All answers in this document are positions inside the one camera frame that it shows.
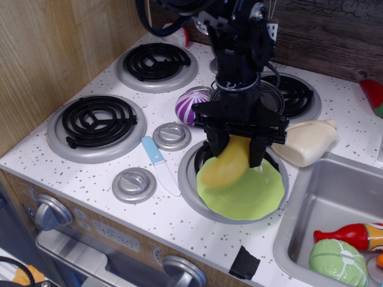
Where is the cream toy bottle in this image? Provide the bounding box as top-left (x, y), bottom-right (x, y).
top-left (271, 119), bottom-right (338, 167)

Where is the silver front stove knob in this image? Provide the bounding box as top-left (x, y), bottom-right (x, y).
top-left (112, 167), bottom-right (157, 204)

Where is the front left black burner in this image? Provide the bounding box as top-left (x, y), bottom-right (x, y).
top-left (47, 94), bottom-right (147, 164)

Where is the silver centre stove knob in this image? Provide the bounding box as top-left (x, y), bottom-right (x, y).
top-left (153, 123), bottom-right (192, 151)

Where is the yellow toy banana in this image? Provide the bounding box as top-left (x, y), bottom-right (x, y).
top-left (197, 135), bottom-right (251, 188)

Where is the silver stove knob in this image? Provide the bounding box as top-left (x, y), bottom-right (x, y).
top-left (153, 123), bottom-right (192, 151)
top-left (112, 167), bottom-right (157, 204)
top-left (209, 59), bottom-right (218, 75)

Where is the red toy ketchup bottle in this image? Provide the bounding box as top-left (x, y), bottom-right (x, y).
top-left (313, 223), bottom-right (382, 252)

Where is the blue handled toy knife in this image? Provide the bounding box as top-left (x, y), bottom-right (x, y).
top-left (141, 136), bottom-right (181, 197)

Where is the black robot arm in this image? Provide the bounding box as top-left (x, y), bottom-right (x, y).
top-left (135, 1), bottom-right (289, 167)

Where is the red white toy cheese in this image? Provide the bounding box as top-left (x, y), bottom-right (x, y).
top-left (162, 27), bottom-right (190, 48)

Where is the black tape patch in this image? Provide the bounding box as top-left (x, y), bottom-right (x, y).
top-left (229, 246), bottom-right (260, 280)

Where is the silver back stove knob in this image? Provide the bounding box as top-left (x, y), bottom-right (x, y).
top-left (209, 59), bottom-right (218, 75)

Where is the back left black burner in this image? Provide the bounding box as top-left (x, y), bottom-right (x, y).
top-left (117, 42), bottom-right (198, 93)

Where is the green plastic plate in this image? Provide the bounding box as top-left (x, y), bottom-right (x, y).
top-left (197, 158), bottom-right (285, 221)

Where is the steel pot with lid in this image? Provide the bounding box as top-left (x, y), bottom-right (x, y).
top-left (210, 79), bottom-right (285, 124)

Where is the silver oven door handle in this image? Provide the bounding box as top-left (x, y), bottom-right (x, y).
top-left (36, 230), bottom-right (115, 286)

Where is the black burner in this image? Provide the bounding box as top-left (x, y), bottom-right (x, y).
top-left (261, 72), bottom-right (322, 125)
top-left (47, 94), bottom-right (147, 164)
top-left (178, 141), bottom-right (289, 225)
top-left (117, 42), bottom-right (198, 93)

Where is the orange toy in sink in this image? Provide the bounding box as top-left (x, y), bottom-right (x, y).
top-left (376, 254), bottom-right (383, 268)

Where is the purple striped toy onion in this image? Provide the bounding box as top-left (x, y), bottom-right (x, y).
top-left (175, 86), bottom-right (212, 126)

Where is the right silver oven knob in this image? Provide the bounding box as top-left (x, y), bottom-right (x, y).
top-left (162, 255), bottom-right (208, 287)

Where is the hanging steel spatula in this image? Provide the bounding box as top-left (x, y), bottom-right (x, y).
top-left (267, 0), bottom-right (279, 41)

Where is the back right black burner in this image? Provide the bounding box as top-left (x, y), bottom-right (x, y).
top-left (261, 72), bottom-right (322, 125)

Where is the red green toy pepper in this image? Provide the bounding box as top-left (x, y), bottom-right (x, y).
top-left (359, 80), bottom-right (382, 118)

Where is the green toy cabbage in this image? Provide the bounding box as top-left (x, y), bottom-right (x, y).
top-left (309, 239), bottom-right (369, 286)

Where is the black cable at corner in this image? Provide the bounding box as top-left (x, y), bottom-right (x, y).
top-left (0, 255), bottom-right (37, 285)

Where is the front right black burner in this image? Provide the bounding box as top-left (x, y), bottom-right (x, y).
top-left (178, 141), bottom-right (289, 225)

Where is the steel sink basin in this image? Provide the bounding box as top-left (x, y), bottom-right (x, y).
top-left (273, 153), bottom-right (382, 286)

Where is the silver oven knob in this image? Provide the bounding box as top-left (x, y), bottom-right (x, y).
top-left (162, 255), bottom-right (208, 287)
top-left (35, 194), bottom-right (74, 231)

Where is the orange toy at corner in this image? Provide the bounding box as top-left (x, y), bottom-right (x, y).
top-left (12, 265), bottom-right (45, 286)

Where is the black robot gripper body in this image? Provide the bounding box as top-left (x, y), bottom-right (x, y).
top-left (191, 80), bottom-right (288, 146)

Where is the left silver oven knob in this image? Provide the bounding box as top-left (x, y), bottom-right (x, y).
top-left (35, 194), bottom-right (74, 231)

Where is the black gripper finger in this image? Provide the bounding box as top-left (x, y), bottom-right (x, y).
top-left (250, 135), bottom-right (271, 168)
top-left (204, 125), bottom-right (230, 157)

